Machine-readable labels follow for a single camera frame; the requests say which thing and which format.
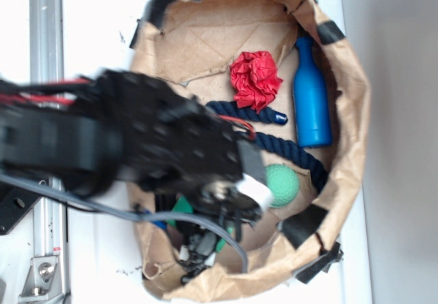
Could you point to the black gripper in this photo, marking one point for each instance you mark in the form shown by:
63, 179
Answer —
176, 145

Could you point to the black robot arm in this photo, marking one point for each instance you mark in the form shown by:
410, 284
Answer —
60, 130

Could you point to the green dimpled ball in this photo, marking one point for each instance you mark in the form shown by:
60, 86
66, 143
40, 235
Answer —
283, 183

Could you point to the blue plastic bottle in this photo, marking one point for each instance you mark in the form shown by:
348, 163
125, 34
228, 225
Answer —
313, 125

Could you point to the red crumpled paper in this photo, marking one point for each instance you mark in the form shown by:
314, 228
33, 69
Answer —
253, 75

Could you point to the metal corner bracket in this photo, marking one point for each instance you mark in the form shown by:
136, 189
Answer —
44, 281

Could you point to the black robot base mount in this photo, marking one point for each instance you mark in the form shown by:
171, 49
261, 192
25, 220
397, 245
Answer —
16, 203

